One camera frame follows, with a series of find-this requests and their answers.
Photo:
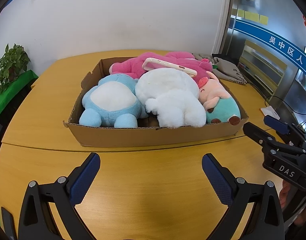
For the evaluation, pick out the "green potted plant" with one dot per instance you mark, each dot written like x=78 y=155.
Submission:
x=10 y=65

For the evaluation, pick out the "person's right hand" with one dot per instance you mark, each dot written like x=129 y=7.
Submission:
x=285 y=192

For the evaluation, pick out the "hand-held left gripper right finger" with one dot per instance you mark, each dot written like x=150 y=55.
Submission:
x=216 y=177

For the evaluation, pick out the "white panda plush toy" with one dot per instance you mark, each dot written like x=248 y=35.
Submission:
x=168 y=92

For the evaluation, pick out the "grey cloth bag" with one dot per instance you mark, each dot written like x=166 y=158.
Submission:
x=228 y=70

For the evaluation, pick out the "blue plush toy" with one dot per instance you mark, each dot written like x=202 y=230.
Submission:
x=112 y=100

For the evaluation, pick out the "pink and teal plush toy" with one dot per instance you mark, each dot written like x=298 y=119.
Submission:
x=218 y=102

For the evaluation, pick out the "smartphone with pale case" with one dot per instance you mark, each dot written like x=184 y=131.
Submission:
x=168 y=65

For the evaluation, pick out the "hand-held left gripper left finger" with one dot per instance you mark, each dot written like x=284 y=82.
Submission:
x=84 y=177

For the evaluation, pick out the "blue glass banner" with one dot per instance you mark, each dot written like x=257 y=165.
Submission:
x=268 y=36

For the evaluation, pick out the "brown cardboard box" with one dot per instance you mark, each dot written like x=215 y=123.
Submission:
x=148 y=136

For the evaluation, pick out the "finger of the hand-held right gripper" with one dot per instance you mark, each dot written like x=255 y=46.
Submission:
x=258 y=135
x=277 y=124

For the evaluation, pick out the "yellow sticky note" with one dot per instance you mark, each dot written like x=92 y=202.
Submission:
x=241 y=13
x=251 y=15
x=263 y=19

